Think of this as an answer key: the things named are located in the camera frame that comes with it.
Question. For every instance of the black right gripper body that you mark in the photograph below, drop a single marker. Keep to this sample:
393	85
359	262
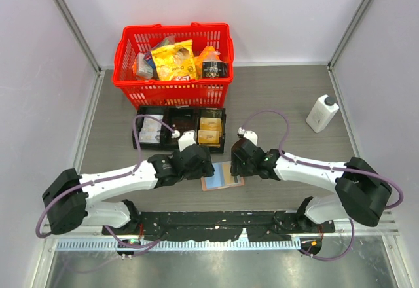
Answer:
243	169

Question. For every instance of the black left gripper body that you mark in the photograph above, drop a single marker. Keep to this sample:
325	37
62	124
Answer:
203	170

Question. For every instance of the pink leather card holder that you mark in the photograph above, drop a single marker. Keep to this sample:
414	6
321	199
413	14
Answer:
216	181

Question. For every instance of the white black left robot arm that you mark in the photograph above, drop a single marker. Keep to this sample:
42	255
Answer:
73	200

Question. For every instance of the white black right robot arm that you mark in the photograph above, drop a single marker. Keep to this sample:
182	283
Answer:
357	192

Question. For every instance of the gold cards in tray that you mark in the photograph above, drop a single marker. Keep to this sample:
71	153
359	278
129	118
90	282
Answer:
211	124

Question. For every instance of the black three-compartment card tray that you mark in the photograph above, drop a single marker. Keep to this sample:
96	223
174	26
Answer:
167	142

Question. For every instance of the dark brown cards in tray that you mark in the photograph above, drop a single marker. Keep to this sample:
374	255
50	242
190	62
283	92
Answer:
182	119

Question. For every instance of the white cards in tray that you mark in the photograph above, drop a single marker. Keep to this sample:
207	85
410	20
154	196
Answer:
150	130

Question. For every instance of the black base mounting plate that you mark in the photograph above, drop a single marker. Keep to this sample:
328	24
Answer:
220	226

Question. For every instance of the white bottle with black cap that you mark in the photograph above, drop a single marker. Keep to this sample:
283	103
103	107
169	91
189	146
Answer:
322	112

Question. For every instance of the black round can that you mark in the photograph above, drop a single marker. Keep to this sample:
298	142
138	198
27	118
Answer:
214	69

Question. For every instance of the red plastic shopping basket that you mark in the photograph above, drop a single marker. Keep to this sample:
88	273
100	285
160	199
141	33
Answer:
200	93

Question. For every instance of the yellow chips bag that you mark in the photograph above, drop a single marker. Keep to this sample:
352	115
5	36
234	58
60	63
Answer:
175	62

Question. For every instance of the grey small box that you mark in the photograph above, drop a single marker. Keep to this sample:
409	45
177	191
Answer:
141	69

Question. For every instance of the orange snack bag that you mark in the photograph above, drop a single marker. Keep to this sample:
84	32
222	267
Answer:
209	53

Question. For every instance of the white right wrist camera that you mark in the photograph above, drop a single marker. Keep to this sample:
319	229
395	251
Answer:
248	134

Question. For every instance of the aluminium frame rail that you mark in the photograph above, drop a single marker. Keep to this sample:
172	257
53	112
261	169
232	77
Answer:
386	225

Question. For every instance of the left aluminium corner post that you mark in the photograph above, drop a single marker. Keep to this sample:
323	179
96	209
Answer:
77	33

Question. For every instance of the aluminium corner post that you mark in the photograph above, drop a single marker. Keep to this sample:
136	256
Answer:
350	30
77	33

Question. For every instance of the right aluminium corner post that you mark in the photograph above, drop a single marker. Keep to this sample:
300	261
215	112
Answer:
350	30

